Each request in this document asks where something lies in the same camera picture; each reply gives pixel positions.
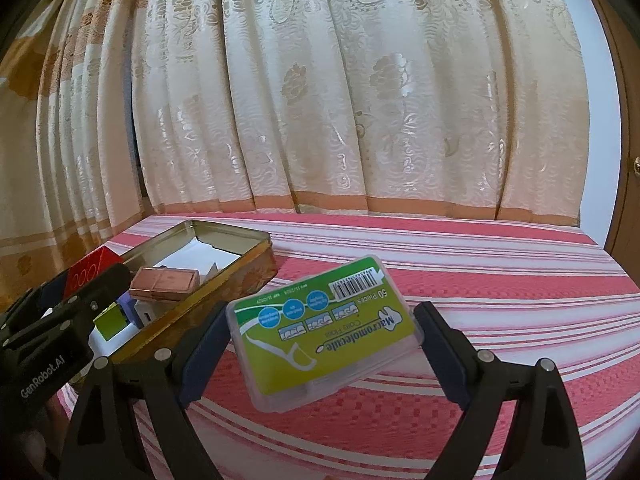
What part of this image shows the red toy brick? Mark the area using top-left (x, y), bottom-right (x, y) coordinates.
top-left (63, 246), bottom-right (122, 299)

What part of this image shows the green soccer ball brick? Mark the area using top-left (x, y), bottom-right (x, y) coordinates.
top-left (93, 302), bottom-right (129, 341)

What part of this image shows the purple cube block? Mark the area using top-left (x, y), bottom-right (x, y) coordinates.
top-left (117, 292), bottom-right (143, 330)

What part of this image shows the white USB charger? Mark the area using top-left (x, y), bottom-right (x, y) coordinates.
top-left (134, 300), bottom-right (169, 326)

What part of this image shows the copper metal card case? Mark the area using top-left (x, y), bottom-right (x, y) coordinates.
top-left (129, 266), bottom-right (200, 301)

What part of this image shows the white cardboard box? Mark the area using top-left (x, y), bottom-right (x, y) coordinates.
top-left (201, 263), bottom-right (220, 282)

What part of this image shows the floss pick plastic box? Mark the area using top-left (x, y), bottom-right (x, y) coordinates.
top-left (226, 256), bottom-right (424, 413)

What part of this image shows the person's left hand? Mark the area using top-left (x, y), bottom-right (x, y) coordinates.
top-left (16, 396), bottom-right (70, 479)

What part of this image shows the gold rectangular tin box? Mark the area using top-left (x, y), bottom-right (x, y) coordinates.
top-left (89, 219), bottom-right (278, 363)

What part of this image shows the pink striped table cloth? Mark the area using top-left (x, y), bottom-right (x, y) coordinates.
top-left (54, 210), bottom-right (640, 480)

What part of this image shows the cream floral curtain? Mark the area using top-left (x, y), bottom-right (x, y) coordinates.
top-left (1, 0), bottom-right (589, 304)

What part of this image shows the brown wooden door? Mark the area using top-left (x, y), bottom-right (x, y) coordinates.
top-left (591, 0), bottom-right (639, 278)

